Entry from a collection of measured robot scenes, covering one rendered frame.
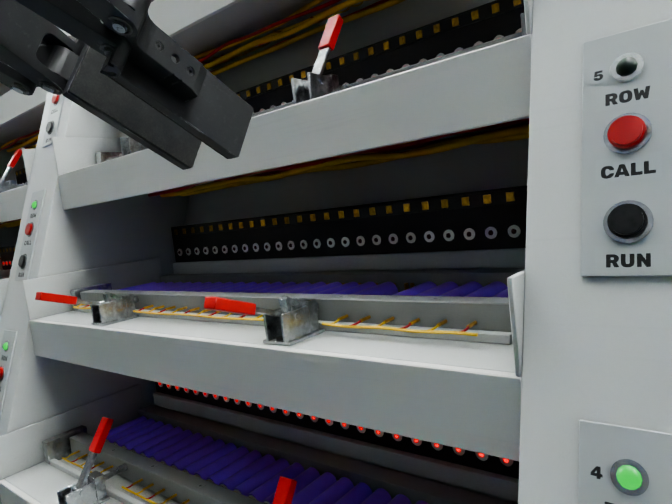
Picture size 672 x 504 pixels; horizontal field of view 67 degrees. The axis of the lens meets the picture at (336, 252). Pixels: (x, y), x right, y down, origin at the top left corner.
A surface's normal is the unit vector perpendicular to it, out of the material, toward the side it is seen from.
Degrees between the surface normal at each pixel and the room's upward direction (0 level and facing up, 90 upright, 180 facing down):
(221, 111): 90
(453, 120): 110
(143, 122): 90
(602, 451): 90
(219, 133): 90
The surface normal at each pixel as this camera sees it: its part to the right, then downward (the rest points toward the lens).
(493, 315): -0.62, 0.15
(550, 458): -0.62, -0.19
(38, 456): 0.78, -0.04
